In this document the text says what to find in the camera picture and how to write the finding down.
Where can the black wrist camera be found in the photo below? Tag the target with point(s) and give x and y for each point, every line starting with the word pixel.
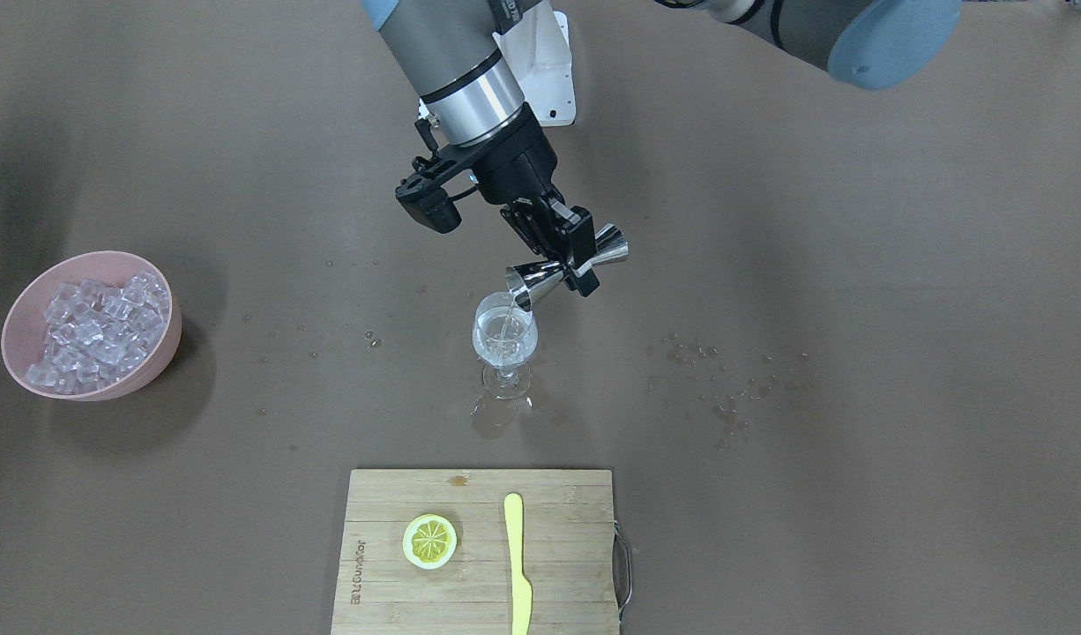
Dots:
pixel 425 200

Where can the clear ice cubes pile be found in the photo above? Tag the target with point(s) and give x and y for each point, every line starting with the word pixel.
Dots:
pixel 97 334

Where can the steel double jigger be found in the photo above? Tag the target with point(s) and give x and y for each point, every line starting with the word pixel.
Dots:
pixel 528 284

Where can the yellow lemon slice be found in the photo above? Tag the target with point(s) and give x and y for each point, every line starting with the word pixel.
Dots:
pixel 429 541

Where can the pink plastic bowl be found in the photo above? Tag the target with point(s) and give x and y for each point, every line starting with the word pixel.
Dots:
pixel 24 327

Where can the clear wine glass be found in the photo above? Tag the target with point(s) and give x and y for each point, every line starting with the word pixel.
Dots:
pixel 504 337

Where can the bamboo cutting board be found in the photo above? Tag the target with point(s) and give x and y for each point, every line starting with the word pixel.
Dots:
pixel 568 544

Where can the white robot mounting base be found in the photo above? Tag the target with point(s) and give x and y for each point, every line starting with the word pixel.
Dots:
pixel 533 68

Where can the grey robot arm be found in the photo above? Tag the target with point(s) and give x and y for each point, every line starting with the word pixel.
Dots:
pixel 872 45

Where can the yellow plastic knife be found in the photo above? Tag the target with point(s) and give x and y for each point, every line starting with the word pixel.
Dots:
pixel 521 589

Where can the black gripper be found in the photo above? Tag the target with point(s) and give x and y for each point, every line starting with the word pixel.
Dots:
pixel 520 163

